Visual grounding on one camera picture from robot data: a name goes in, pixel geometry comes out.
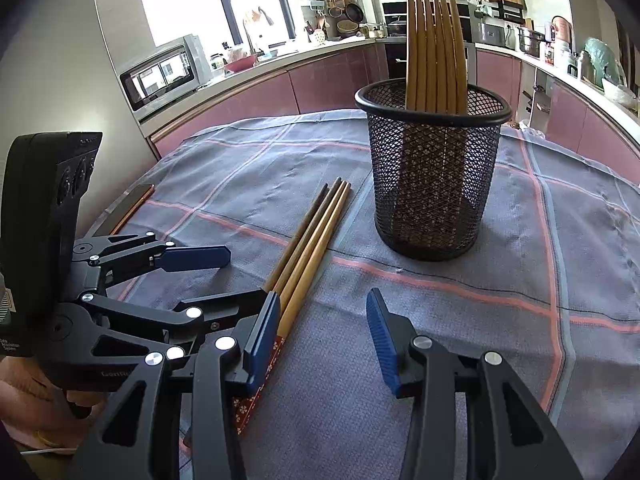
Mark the blue checked tablecloth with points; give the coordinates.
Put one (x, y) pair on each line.
(450, 335)

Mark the white hanging cloth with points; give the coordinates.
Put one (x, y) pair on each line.
(259, 17)

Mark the black wall rack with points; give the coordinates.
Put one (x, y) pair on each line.
(492, 10)

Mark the hanging frying pan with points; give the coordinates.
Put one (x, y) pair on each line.
(354, 12)

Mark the steel kitchen faucet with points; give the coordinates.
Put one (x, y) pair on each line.
(248, 40)

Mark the green kitchen appliance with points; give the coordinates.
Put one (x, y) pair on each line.
(602, 57)

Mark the woven basket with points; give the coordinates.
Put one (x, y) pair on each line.
(347, 27)

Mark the dark brown single chopstick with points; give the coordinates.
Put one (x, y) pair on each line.
(283, 259)

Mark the black mesh utensil holder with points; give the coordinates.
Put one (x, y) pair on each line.
(435, 185)

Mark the person's left hand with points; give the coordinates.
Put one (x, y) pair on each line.
(30, 385)

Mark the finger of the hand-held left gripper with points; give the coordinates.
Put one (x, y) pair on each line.
(150, 317)
(195, 257)

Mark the pink electric kettle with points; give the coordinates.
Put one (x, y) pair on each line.
(562, 27)

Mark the stainless steel pot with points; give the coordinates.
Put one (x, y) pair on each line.
(531, 40)

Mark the large kitchen window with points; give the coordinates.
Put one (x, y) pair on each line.
(175, 0)

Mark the pink base cabinet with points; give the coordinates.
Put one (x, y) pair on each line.
(495, 75)
(250, 100)
(575, 115)

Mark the grey refrigerator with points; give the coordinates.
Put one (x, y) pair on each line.
(60, 60)

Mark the white bowl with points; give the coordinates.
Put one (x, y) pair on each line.
(617, 92)

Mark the black built-in oven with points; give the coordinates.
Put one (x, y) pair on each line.
(395, 62)

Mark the black integrated stove hood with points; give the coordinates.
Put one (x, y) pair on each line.
(395, 10)

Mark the pink bowl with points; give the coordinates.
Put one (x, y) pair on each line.
(240, 63)

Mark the black wok with lid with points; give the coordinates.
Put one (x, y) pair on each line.
(396, 27)

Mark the white countertop oven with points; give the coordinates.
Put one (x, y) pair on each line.
(160, 75)

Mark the orange-edged smartphone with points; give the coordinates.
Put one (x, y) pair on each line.
(134, 205)

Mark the red-ended single wooden chopstick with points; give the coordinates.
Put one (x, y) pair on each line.
(316, 260)
(294, 259)
(304, 260)

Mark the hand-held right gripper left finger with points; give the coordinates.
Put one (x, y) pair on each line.
(262, 340)

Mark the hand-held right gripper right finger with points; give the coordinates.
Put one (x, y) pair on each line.
(387, 345)

